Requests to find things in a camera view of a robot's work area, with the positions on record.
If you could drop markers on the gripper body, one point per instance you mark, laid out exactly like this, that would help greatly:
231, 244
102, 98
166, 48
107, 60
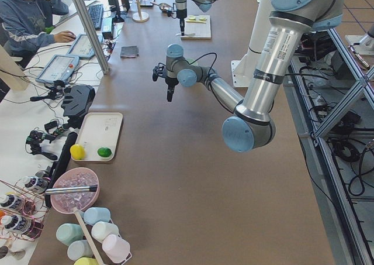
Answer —
170, 82
182, 14

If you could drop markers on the white ceramic spoon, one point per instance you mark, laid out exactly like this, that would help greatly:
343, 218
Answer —
185, 34

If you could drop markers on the light green bowl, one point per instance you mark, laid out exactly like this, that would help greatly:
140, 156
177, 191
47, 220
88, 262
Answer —
192, 62

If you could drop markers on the pink bowl with ice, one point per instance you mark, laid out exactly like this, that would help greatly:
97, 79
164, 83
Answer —
80, 176

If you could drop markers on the yellow plastic knife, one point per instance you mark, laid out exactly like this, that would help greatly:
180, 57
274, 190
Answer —
196, 21

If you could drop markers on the metal scoop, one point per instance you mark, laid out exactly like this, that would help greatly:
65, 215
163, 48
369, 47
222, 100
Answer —
162, 6

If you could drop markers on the bamboo cutting board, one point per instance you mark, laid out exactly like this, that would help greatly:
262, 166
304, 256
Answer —
202, 31

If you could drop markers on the wooden mug tree stand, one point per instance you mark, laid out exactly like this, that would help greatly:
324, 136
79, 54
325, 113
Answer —
139, 16

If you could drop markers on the beige rabbit tray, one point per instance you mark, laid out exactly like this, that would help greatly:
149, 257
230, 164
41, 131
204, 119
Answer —
99, 129

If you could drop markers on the black keyboard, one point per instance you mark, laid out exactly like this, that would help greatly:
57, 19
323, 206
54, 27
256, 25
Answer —
96, 14

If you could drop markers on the green lime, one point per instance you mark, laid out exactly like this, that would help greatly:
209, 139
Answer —
104, 152

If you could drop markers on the far teach pendant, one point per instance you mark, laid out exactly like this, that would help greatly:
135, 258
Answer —
82, 48

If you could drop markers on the teach pendant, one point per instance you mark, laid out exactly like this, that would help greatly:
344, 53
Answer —
82, 48
60, 68

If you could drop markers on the yellow lemon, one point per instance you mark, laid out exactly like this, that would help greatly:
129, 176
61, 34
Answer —
77, 152

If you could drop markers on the near teach pendant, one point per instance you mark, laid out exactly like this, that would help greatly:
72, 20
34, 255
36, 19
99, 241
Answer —
60, 68

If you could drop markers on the metal tongs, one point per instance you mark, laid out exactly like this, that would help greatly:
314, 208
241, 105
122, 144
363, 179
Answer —
71, 190

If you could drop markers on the white cup rack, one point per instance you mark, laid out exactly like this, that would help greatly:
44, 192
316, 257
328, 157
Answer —
86, 228

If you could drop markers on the pale mint cup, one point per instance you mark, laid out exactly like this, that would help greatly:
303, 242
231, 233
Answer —
101, 230

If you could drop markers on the person in blue hoodie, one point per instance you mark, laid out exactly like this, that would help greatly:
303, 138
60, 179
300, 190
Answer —
27, 25

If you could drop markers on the pink cup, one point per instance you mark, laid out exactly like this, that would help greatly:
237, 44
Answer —
116, 248

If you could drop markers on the green cup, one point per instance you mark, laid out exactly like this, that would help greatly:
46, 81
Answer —
68, 233

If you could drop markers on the grey blue cup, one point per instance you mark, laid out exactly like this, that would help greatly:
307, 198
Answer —
78, 249

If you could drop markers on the yellow cup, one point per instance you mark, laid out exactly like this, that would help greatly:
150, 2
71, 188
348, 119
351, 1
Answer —
86, 261

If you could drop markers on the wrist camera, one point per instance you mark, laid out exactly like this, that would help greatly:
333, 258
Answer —
171, 10
158, 72

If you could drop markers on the aluminium frame post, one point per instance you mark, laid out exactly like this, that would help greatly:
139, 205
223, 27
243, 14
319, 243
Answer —
91, 34

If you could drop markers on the copper wire bottle rack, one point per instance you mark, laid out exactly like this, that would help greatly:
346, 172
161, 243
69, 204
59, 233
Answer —
23, 208

